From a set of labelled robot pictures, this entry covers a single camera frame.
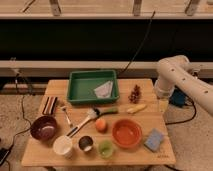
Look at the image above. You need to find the orange fruit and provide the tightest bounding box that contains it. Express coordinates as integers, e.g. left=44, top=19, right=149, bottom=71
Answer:
left=95, top=118, right=107, bottom=132

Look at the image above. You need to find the green cucumber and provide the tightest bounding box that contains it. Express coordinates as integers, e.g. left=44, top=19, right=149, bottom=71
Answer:
left=98, top=107, right=118, bottom=116

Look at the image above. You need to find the blue object behind arm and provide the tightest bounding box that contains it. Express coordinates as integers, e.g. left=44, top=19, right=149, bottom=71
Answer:
left=169, top=89, right=186, bottom=107

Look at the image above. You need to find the black cable at back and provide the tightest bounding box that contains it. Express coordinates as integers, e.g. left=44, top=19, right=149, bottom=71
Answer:
left=117, top=10, right=156, bottom=77

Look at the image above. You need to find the wooden table board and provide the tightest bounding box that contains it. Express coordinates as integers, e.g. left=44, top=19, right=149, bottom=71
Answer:
left=22, top=79, right=176, bottom=167

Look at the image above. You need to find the bunch of red grapes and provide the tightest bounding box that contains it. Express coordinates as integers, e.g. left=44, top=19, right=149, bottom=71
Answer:
left=128, top=85, right=141, bottom=104

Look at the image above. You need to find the orange bowl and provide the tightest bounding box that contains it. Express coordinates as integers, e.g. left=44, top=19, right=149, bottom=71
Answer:
left=112, top=119, right=142, bottom=149

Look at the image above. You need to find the dark purple bowl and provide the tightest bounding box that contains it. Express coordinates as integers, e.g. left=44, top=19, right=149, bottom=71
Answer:
left=30, top=116, right=57, bottom=141

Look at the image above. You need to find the blue sponge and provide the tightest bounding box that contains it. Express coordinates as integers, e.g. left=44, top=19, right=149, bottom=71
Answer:
left=144, top=129, right=164, bottom=152

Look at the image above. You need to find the white cup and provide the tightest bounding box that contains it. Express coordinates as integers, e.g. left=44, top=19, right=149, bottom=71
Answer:
left=53, top=135, right=73, bottom=158

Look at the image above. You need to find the striped brown block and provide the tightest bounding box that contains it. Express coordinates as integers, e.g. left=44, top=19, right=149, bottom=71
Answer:
left=42, top=97, right=57, bottom=115

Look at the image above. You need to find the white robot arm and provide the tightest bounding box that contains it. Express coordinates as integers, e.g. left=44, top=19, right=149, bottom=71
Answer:
left=154, top=55, right=213, bottom=117

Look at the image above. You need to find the green plastic bin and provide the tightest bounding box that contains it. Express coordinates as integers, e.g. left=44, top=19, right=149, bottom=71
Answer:
left=67, top=70, right=119, bottom=105

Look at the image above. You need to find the white cloth in bin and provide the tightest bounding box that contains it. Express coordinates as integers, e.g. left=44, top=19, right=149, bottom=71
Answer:
left=94, top=81, right=113, bottom=98

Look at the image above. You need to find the green cup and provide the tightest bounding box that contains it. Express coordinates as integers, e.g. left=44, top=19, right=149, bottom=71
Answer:
left=98, top=140, right=114, bottom=159

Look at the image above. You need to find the black cable on left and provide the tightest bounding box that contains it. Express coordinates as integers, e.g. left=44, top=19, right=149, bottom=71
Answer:
left=0, top=73, right=34, bottom=167

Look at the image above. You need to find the small dark bowl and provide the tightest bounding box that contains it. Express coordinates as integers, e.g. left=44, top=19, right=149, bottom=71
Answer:
left=78, top=136, right=93, bottom=152

